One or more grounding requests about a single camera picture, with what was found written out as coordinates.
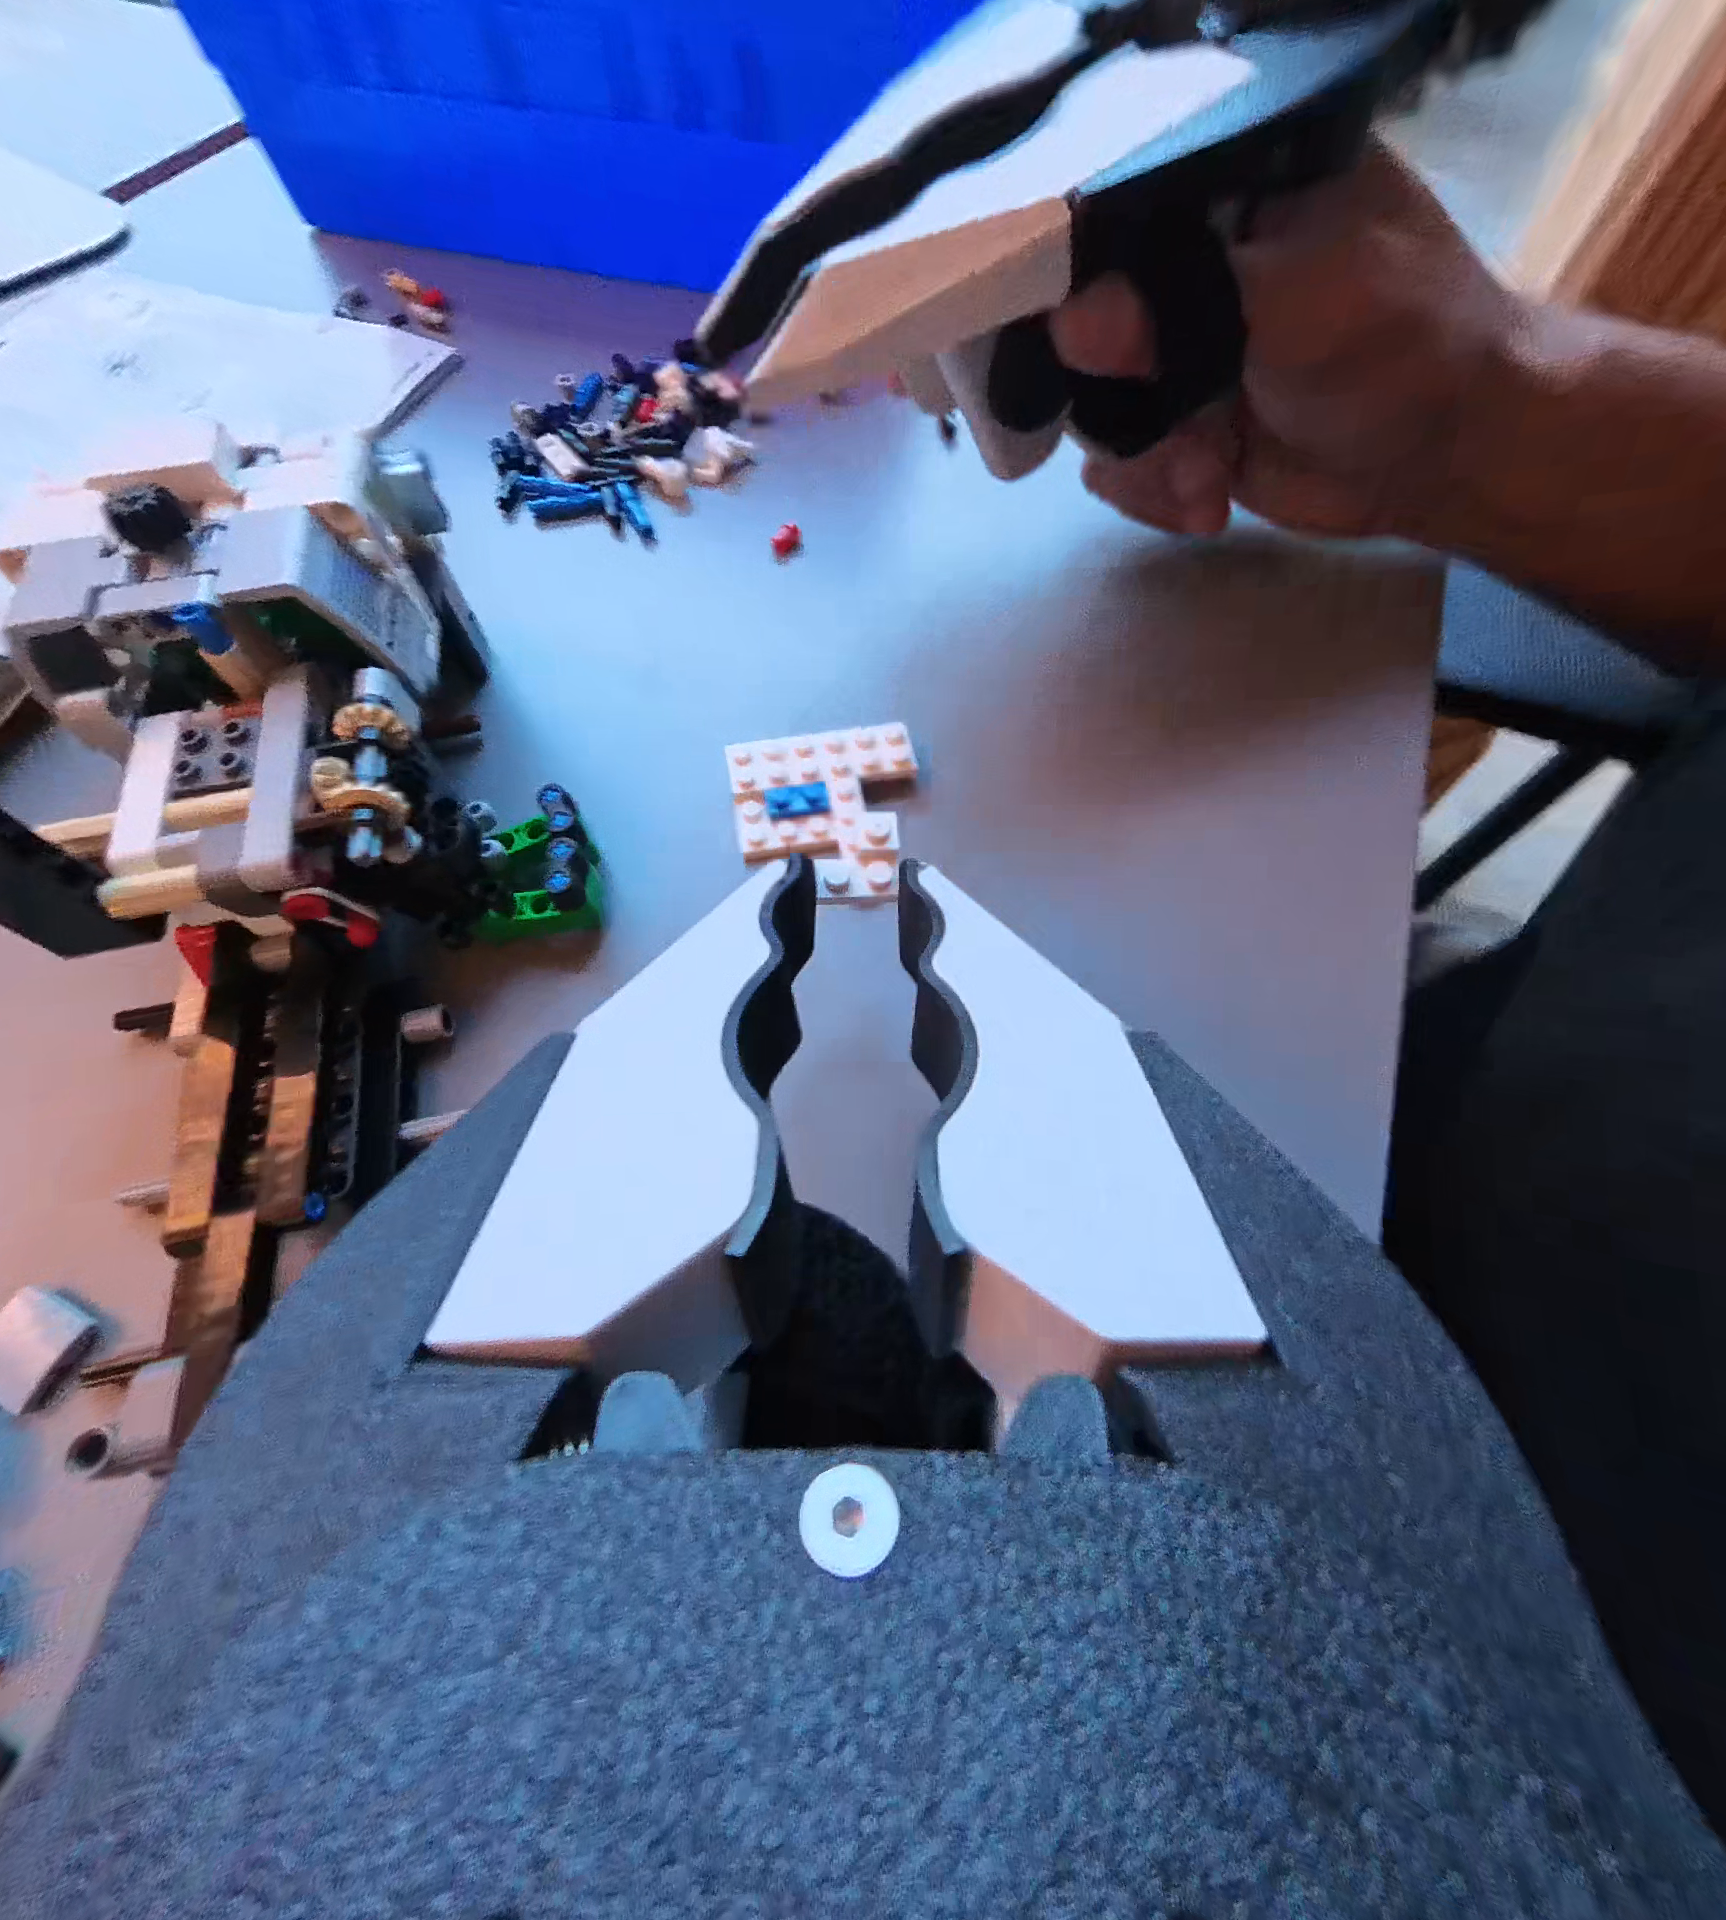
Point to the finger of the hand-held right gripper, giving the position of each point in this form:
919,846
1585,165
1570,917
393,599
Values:
953,255
953,75

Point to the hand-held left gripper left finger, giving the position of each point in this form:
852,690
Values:
593,1201

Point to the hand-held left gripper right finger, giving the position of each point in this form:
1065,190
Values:
1088,1201

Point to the red lego pin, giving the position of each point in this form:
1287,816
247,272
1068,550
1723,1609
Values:
789,541

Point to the pile of small lego connectors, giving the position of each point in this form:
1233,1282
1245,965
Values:
608,451

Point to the white lego plate assembly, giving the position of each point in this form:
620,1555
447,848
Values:
818,780

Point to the person's right forearm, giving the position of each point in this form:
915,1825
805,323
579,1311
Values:
1658,480

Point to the white lego axle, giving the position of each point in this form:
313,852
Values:
431,1128

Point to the grey lego bush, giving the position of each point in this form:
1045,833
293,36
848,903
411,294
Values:
429,1026

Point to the green black lego subassembly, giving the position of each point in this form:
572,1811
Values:
548,884

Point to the small group of lego pins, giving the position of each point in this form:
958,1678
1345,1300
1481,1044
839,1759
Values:
406,300

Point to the white curved lego panel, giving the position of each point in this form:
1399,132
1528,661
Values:
38,1350

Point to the partly built lego truck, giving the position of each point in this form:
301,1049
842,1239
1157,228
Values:
308,601

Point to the person's right hand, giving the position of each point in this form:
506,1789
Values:
1372,360

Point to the blue storage bin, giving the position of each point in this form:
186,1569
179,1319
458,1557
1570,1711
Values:
579,135

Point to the wooden cabinet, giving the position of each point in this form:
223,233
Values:
1688,165

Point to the black chair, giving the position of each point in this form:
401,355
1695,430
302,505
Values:
1539,661

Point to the instruction booklet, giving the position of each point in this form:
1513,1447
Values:
128,375

